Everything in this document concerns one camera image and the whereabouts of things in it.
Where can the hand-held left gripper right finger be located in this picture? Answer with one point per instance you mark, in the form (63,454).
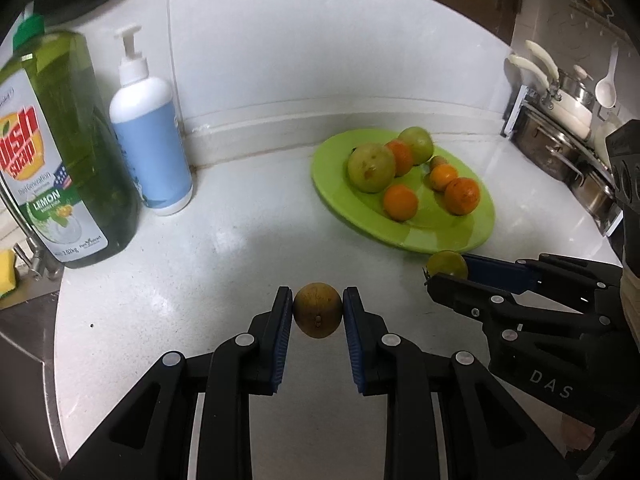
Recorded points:
(352,340)

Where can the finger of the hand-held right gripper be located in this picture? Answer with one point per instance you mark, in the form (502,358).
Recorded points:
(460,292)
(495,270)

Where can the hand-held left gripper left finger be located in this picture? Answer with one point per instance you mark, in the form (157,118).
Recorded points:
(281,340)

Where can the small green citrus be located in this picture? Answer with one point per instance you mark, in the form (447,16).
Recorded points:
(445,264)

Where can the brown oval fruit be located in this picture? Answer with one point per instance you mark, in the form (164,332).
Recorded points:
(317,312)

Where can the green plate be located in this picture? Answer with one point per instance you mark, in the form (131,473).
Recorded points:
(430,230)

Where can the large dark orange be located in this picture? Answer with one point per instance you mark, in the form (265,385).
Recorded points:
(462,196)

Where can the small light orange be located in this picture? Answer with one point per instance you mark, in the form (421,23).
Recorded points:
(443,177)

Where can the medium orange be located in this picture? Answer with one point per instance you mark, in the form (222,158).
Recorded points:
(400,202)

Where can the orange with stem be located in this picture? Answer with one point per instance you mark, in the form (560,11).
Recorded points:
(402,157)

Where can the large yellow-green fruit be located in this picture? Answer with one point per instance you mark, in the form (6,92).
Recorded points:
(371,167)

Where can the person's right hand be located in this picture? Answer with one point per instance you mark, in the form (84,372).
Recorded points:
(575,435)

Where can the small round brown fruit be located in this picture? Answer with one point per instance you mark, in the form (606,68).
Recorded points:
(438,161)

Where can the small steel pot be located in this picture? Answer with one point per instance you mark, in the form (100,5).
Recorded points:
(592,192)

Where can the large steel pot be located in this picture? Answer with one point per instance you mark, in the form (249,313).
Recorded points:
(542,140)

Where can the green apple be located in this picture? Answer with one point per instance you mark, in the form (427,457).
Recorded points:
(417,142)

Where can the metal pot rack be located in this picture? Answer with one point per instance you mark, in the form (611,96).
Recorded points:
(510,120)

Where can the cream spoon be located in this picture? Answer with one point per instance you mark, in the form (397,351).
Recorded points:
(606,92)

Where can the white and blue pump bottle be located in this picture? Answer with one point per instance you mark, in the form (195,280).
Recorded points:
(150,135)

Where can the steel sink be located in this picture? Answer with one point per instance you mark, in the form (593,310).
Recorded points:
(25,330)

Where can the steel faucet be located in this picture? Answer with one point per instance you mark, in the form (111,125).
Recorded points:
(37,260)

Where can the yellow sponge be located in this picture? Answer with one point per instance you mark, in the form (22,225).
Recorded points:
(6,275)

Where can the green dish soap bottle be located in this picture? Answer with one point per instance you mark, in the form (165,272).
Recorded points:
(85,135)

